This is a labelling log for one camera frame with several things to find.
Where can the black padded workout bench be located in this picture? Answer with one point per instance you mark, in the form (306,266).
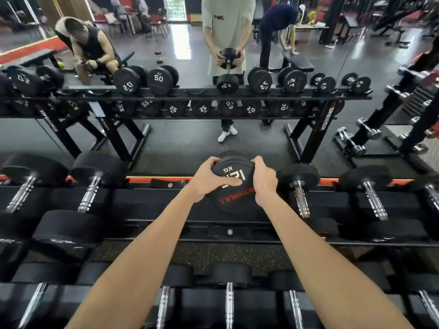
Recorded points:
(299,61)

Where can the person's left hand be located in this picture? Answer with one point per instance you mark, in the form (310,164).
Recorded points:
(204,181)

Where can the black gym machine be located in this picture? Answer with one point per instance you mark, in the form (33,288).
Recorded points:
(387,17)

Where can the black chrome-dumbbell stand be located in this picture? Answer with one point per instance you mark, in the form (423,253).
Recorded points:
(387,109)

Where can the black rubber dumbbell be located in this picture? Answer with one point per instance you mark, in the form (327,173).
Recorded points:
(24,193)
(87,195)
(432,197)
(301,198)
(373,200)

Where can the black and orange bench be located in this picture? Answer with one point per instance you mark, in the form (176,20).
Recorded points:
(29,58)

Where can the person's left thumb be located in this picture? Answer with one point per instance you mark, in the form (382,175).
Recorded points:
(229,182)

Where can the black steel dumbbell rack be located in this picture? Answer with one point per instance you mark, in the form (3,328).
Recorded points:
(154,205)

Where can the mirrored row of dumbbells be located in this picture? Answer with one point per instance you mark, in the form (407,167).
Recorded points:
(159,80)

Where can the black dumbbell with red lettering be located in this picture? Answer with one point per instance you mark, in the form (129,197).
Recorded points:
(236,198)

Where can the row of black dumbbells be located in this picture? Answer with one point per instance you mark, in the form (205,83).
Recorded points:
(229,301)

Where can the person's right fingers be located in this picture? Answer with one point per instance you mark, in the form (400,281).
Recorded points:
(257,162)

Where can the group of chrome dumbbells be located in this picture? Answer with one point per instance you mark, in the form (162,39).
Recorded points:
(368,130)

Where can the person's right hand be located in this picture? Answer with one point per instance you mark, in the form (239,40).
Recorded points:
(265,183)

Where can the red and black chair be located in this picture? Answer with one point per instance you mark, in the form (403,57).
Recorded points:
(159,22)

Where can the person's right forearm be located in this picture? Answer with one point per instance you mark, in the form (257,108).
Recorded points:
(315,263)

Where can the person's left forearm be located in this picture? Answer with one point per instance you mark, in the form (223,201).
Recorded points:
(147,256)

